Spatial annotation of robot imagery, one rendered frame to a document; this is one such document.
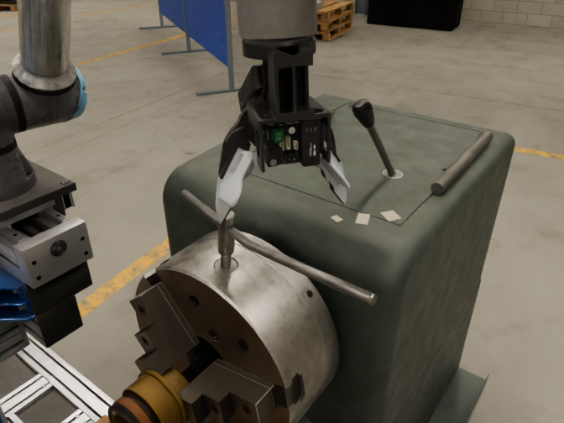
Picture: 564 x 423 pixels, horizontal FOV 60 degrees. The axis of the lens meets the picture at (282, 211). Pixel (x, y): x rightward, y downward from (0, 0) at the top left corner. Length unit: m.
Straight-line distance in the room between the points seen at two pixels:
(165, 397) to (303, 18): 0.49
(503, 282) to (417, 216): 2.11
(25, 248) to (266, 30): 0.70
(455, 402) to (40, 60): 1.26
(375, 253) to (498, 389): 1.66
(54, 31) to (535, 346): 2.24
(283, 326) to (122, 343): 1.79
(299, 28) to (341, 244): 0.35
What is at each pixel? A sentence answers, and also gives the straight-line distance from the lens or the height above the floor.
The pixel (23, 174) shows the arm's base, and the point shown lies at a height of 1.20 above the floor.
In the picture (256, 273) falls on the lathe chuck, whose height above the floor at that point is 1.23.
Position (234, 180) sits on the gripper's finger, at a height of 1.40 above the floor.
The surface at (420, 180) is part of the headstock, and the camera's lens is 0.88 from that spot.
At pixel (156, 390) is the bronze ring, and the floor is 1.12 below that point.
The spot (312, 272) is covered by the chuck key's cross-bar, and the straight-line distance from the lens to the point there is 0.53.
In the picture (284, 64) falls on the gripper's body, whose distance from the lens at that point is 0.45.
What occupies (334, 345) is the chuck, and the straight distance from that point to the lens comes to 0.74.
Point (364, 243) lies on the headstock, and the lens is 0.71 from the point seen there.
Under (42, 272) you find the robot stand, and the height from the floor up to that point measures 1.05.
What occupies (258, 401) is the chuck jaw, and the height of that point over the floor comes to 1.12.
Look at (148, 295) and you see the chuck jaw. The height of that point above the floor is 1.19.
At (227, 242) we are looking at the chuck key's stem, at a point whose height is 1.28.
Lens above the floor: 1.64
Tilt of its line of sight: 31 degrees down
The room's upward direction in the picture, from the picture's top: straight up
